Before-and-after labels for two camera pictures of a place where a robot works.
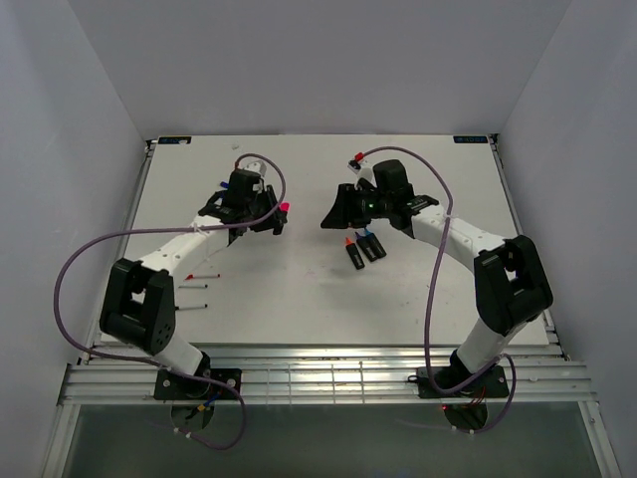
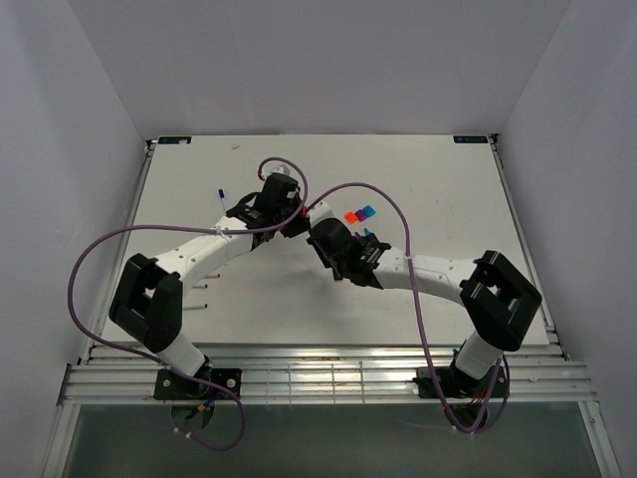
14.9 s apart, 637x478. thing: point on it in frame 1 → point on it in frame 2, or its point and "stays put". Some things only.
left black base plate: x=172 y=385 stays put
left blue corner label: x=183 y=140 stays put
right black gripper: x=344 y=208 → x=319 y=250
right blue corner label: x=471 y=139 stays put
